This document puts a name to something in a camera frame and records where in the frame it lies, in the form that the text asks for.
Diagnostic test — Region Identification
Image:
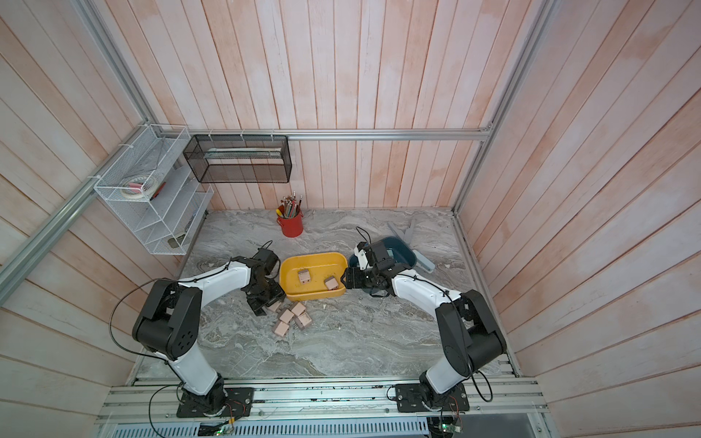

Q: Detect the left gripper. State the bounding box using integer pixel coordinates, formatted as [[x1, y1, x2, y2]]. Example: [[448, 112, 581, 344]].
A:
[[246, 278, 288, 317]]

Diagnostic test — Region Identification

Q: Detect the pink plug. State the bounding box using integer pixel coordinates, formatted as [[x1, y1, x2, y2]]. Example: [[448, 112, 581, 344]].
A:
[[324, 276, 340, 290], [295, 312, 312, 330], [273, 320, 290, 338], [279, 310, 295, 325], [298, 269, 311, 285], [268, 301, 284, 314], [290, 302, 307, 316]]

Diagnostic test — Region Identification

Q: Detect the yellow plastic tray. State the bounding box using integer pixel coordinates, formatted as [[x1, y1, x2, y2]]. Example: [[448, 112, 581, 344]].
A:
[[279, 252, 348, 301]]

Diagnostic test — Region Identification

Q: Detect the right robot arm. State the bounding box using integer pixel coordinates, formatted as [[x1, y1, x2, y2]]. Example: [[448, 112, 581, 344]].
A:
[[341, 241, 507, 403]]

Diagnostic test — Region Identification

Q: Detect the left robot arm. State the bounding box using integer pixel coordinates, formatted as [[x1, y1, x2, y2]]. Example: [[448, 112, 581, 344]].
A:
[[133, 247, 285, 397]]

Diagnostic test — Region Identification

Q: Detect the dark teal plastic tray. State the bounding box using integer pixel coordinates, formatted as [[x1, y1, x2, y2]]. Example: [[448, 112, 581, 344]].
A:
[[381, 237, 417, 268]]

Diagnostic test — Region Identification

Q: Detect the pink plug bottom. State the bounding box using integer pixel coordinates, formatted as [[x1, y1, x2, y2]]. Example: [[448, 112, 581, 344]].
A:
[[273, 320, 290, 338]]

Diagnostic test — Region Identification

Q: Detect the grey plastic clip tool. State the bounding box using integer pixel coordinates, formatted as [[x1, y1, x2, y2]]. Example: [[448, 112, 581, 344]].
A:
[[388, 220, 415, 246]]

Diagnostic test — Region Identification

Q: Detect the red pencil cup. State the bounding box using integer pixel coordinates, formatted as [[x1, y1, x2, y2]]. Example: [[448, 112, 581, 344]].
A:
[[276, 193, 304, 238]]

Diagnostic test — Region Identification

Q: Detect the tape roll on shelf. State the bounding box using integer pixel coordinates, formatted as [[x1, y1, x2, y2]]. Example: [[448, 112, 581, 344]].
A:
[[118, 174, 158, 201]]

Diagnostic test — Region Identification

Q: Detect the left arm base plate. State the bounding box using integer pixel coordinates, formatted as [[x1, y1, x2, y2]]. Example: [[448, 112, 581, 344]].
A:
[[176, 387, 254, 420]]

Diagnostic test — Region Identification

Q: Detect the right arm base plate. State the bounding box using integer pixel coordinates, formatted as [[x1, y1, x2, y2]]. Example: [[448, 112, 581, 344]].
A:
[[394, 383, 470, 414]]

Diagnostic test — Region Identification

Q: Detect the white wire wall shelf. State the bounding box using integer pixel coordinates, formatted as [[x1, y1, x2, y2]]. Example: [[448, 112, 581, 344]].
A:
[[94, 124, 214, 256]]

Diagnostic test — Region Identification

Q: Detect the black mesh wall basket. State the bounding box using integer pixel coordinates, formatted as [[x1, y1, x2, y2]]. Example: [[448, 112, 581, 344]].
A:
[[184, 133, 292, 184]]

